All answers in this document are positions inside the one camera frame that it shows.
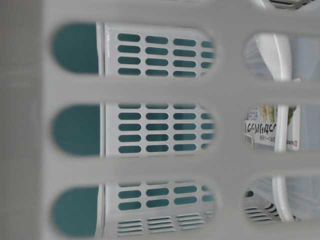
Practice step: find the white plastic shopping basket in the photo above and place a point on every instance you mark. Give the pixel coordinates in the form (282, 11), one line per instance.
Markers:
(34, 88)

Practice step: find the clear plastic labelled container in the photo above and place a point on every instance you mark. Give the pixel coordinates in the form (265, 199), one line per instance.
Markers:
(303, 128)

